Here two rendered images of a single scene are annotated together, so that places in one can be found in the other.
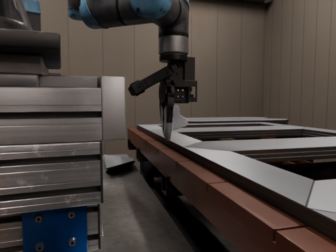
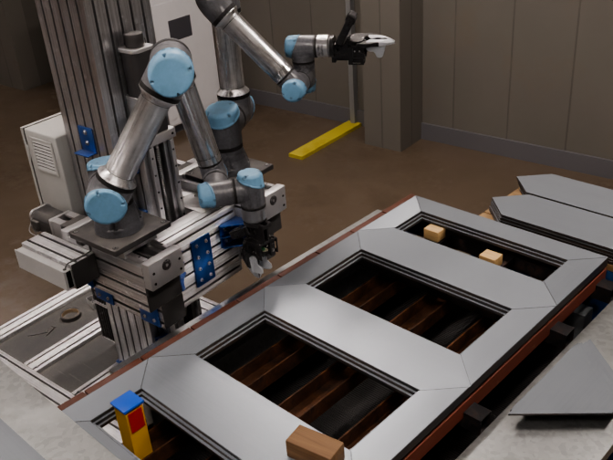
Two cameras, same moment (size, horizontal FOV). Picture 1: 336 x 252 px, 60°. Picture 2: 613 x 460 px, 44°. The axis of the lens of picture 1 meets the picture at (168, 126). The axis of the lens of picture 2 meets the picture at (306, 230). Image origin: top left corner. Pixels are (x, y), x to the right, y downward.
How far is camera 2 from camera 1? 219 cm
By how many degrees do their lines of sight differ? 62
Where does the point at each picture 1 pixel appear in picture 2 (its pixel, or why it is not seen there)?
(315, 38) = not seen: outside the picture
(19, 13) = (121, 225)
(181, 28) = (245, 206)
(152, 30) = not seen: outside the picture
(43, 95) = (125, 264)
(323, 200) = (161, 360)
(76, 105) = (135, 271)
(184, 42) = (249, 216)
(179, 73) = (255, 234)
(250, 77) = not seen: outside the picture
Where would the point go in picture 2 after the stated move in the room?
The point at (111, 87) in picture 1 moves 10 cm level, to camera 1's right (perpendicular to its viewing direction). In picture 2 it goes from (144, 269) to (157, 284)
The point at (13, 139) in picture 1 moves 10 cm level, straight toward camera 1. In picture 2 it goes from (121, 276) to (98, 292)
